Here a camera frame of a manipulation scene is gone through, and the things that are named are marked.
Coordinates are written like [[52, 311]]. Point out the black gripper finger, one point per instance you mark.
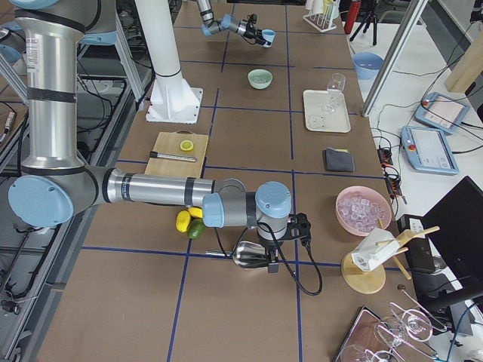
[[272, 261]]

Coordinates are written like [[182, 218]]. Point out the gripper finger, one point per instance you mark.
[[263, 42], [268, 33]]

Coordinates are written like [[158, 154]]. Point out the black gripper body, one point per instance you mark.
[[269, 246], [250, 32]]

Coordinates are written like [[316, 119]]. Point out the light blue plastic cup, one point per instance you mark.
[[270, 39]]

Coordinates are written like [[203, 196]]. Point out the green ceramic bowl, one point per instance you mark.
[[260, 79]]

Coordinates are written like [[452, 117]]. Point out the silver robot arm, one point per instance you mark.
[[211, 25], [56, 184]]

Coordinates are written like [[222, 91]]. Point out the steel ice scoop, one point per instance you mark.
[[246, 255]]

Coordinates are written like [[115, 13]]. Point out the pink bowl with ice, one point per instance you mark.
[[360, 209]]

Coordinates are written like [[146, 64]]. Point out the blue bowl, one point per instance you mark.
[[367, 65]]

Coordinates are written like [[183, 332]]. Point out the white cup rack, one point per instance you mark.
[[322, 14]]

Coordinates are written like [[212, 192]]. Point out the green lime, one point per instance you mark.
[[195, 229]]

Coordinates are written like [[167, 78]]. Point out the yellow lemon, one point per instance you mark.
[[195, 212], [183, 221]]

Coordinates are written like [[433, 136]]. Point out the clear wine glass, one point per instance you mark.
[[335, 89]]

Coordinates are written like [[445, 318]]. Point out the red bottle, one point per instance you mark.
[[351, 16]]

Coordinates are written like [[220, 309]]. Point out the cream bear tray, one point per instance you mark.
[[323, 113]]

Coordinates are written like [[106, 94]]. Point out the wooden stand with carton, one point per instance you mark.
[[363, 270]]

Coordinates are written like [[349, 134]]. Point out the black tripod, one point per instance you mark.
[[370, 19]]

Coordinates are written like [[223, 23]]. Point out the half lemon slice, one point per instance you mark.
[[187, 145]]

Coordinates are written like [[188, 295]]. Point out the wooden cutting board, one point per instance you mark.
[[169, 143]]

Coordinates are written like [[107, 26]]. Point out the glass rack with glasses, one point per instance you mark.
[[402, 336]]

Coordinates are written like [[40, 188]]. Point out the near teach pendant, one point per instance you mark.
[[428, 151]]

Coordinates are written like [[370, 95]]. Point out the teach pendant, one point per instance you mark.
[[428, 151], [441, 112]]

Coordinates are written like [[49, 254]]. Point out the far teach pendant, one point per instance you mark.
[[441, 112]]

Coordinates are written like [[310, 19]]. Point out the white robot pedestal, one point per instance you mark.
[[172, 99]]

